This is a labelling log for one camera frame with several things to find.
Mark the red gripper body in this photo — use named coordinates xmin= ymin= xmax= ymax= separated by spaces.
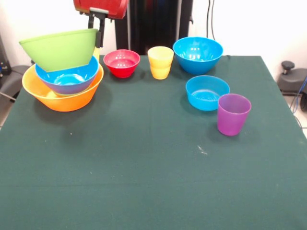
xmin=73 ymin=0 xmax=129 ymax=20

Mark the large blue bowl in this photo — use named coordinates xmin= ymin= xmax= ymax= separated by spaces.
xmin=172 ymin=36 xmax=224 ymax=75
xmin=35 ymin=55 xmax=99 ymax=95

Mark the black robot column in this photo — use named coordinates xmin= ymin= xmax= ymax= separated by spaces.
xmin=114 ymin=0 xmax=194 ymax=56

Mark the yellow cup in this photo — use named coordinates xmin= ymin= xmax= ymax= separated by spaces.
xmin=147 ymin=46 xmax=175 ymax=80

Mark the small red bowl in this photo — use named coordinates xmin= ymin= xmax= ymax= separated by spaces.
xmin=103 ymin=49 xmax=141 ymax=79

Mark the blue floor cable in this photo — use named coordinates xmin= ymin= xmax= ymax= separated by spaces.
xmin=290 ymin=78 xmax=307 ymax=129

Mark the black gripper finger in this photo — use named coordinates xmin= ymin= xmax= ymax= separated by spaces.
xmin=87 ymin=13 xmax=96 ymax=29
xmin=95 ymin=16 xmax=106 ymax=48

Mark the small blue ridged bowl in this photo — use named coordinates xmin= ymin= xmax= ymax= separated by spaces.
xmin=185 ymin=75 xmax=231 ymax=112

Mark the black wall cable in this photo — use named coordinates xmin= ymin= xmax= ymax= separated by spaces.
xmin=206 ymin=0 xmax=216 ymax=40

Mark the large green bowl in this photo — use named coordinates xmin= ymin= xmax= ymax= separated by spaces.
xmin=19 ymin=28 xmax=98 ymax=73

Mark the large orange bowl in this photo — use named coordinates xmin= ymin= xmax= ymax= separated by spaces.
xmin=22 ymin=64 xmax=104 ymax=113

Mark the purple cup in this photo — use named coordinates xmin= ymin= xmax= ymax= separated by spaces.
xmin=217 ymin=93 xmax=252 ymax=137

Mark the dark green tablecloth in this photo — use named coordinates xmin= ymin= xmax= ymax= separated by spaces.
xmin=0 ymin=54 xmax=307 ymax=230

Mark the black robot pedestal leg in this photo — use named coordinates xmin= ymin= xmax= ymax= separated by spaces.
xmin=278 ymin=60 xmax=307 ymax=97
xmin=0 ymin=64 xmax=26 ymax=101

